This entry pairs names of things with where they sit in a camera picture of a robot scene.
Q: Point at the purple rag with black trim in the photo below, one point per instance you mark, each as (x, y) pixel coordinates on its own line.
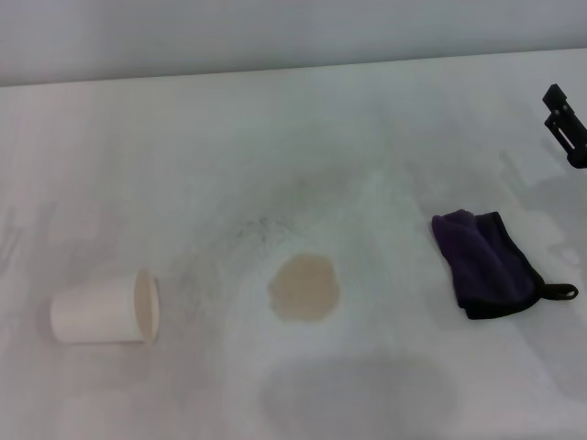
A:
(490, 261)

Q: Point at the brown water stain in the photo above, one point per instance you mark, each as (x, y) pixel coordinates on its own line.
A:
(305, 286)

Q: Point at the white paper cup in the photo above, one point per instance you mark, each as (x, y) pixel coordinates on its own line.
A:
(96, 311)

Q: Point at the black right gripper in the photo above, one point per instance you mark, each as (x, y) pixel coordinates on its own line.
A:
(580, 161)

